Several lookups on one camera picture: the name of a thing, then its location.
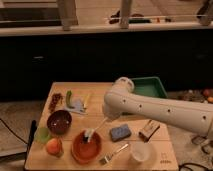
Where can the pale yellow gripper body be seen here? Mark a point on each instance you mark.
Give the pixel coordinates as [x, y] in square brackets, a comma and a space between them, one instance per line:
[111, 114]

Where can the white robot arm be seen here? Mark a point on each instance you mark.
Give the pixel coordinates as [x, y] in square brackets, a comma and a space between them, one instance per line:
[191, 116]

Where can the orange red bowl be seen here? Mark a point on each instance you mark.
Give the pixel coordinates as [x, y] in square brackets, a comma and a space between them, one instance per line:
[85, 152]

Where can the dark maroon bowl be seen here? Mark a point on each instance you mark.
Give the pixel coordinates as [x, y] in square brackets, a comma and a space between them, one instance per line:
[59, 122]

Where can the blue sponge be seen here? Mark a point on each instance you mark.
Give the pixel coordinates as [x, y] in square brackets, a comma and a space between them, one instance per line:
[119, 133]

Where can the yellow banana toy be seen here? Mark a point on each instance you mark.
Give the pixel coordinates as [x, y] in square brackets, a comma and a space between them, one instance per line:
[86, 100]

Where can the brown wooden box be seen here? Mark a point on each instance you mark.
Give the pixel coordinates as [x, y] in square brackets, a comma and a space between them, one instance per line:
[148, 130]

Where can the silver fork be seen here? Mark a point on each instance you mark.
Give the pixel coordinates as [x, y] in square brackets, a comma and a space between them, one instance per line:
[107, 158]

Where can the green pepper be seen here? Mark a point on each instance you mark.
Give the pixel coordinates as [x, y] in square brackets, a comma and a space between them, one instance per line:
[68, 99]

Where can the green plastic tray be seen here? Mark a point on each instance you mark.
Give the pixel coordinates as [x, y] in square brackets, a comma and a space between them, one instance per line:
[149, 86]

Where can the white plastic cup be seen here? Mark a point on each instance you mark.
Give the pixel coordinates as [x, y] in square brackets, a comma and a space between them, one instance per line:
[141, 152]

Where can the brown dried food strip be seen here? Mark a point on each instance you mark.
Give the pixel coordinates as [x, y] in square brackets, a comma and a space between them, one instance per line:
[56, 97]

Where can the orange fruit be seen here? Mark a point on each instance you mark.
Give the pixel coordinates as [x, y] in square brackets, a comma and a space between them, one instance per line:
[54, 147]

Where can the green plastic cup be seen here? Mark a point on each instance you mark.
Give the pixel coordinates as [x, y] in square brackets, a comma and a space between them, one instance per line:
[42, 135]

